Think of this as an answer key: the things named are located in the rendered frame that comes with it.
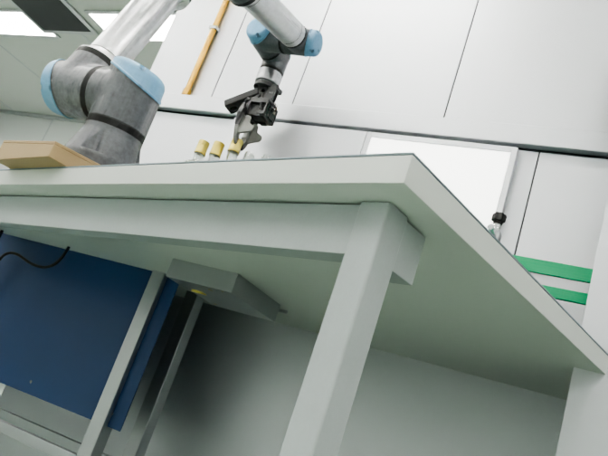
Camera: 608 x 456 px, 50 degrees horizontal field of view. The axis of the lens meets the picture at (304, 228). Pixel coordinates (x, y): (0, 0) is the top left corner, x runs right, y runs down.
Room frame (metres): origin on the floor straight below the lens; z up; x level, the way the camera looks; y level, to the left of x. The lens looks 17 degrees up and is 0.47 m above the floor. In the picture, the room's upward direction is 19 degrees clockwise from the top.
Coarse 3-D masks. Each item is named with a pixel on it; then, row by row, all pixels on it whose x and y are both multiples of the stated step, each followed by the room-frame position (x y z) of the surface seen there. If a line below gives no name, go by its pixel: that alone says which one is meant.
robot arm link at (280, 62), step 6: (282, 54) 1.72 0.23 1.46; (288, 54) 1.74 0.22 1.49; (264, 60) 1.73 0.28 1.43; (270, 60) 1.72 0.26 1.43; (276, 60) 1.72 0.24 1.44; (282, 60) 1.73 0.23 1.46; (288, 60) 1.75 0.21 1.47; (264, 66) 1.73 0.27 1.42; (270, 66) 1.73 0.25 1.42; (276, 66) 1.73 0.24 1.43; (282, 66) 1.74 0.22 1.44; (282, 72) 1.75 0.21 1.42
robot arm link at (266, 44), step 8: (248, 24) 1.64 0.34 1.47; (256, 24) 1.62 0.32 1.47; (248, 32) 1.63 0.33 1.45; (256, 32) 1.62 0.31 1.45; (264, 32) 1.61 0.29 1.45; (256, 40) 1.64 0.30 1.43; (264, 40) 1.64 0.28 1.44; (272, 40) 1.62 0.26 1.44; (256, 48) 1.68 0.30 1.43; (264, 48) 1.66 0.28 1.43; (272, 48) 1.64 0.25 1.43; (264, 56) 1.70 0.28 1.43; (272, 56) 1.70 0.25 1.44
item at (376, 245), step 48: (144, 240) 0.97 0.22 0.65; (192, 240) 0.86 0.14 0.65; (240, 240) 0.79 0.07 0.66; (288, 240) 0.73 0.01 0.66; (336, 240) 0.68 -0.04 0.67; (384, 240) 0.64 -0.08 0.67; (336, 288) 0.66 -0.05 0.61; (384, 288) 0.66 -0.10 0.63; (336, 336) 0.65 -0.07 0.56; (336, 384) 0.64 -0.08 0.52; (288, 432) 0.66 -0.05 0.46; (336, 432) 0.65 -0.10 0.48
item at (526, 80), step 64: (192, 0) 2.16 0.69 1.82; (320, 0) 1.91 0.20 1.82; (384, 0) 1.80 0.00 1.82; (448, 0) 1.70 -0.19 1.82; (512, 0) 1.60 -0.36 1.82; (576, 0) 1.52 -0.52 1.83; (192, 64) 2.10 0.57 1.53; (256, 64) 1.98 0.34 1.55; (320, 64) 1.86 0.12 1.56; (384, 64) 1.76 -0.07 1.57; (448, 64) 1.67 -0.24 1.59; (512, 64) 1.58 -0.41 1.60; (576, 64) 1.50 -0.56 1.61; (192, 128) 2.05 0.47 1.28; (384, 128) 1.71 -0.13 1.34; (448, 128) 1.62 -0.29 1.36; (512, 128) 1.54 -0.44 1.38; (576, 128) 1.48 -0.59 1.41; (512, 192) 1.54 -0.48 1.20; (576, 192) 1.47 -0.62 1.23; (576, 256) 1.45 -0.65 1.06
